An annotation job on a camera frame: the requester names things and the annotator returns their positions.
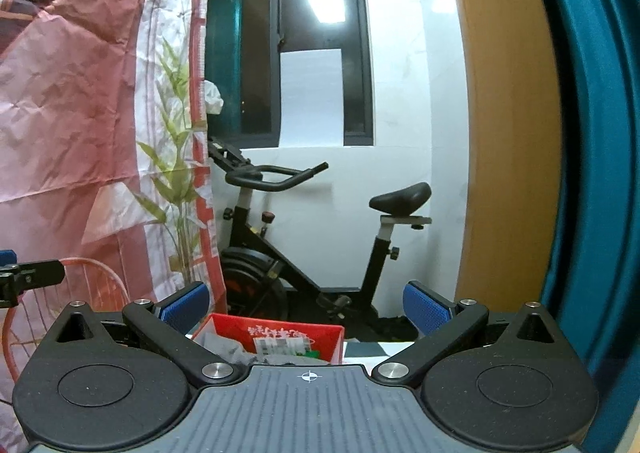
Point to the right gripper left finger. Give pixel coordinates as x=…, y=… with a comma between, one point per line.
x=162, y=328

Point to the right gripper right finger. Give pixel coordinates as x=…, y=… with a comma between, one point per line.
x=444, y=327

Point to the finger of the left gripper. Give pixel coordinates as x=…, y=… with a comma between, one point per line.
x=32, y=275

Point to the grey knitted soft cloth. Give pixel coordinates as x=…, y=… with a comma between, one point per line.
x=229, y=350

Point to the clear plastic packaged insole bag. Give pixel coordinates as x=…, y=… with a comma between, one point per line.
x=286, y=350

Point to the white patterned tablecloth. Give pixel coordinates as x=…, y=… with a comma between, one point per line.
x=369, y=355

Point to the red strawberry cardboard box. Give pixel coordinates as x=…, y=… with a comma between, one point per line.
x=320, y=341

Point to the wooden door panel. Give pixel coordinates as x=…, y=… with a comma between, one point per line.
x=515, y=151

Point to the dark framed window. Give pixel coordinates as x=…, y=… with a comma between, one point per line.
x=291, y=73

